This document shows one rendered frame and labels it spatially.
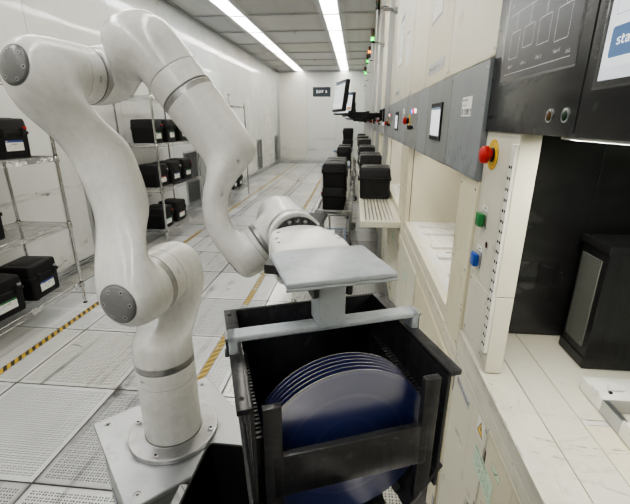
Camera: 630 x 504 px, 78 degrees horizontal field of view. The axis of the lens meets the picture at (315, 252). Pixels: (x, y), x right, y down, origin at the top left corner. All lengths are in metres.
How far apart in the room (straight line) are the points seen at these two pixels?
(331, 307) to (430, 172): 1.99
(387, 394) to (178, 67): 0.55
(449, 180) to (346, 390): 2.07
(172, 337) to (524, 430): 0.70
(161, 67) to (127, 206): 0.24
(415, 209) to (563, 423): 1.68
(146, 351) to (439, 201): 1.93
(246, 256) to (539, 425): 0.64
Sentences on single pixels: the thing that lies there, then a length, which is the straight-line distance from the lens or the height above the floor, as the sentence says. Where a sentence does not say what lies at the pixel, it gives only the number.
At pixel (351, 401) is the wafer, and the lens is 0.45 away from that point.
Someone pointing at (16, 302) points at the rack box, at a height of 0.26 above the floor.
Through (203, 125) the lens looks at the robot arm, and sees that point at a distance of 0.66.
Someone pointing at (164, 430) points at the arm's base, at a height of 0.82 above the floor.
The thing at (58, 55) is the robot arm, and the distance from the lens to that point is 0.77.
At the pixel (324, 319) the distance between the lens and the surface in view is 0.45.
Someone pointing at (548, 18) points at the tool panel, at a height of 1.58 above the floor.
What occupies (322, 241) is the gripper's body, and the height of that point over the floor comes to 1.27.
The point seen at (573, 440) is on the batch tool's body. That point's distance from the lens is 0.92.
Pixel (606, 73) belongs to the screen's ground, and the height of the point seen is 1.48.
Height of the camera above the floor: 1.42
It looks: 19 degrees down
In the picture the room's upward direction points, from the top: straight up
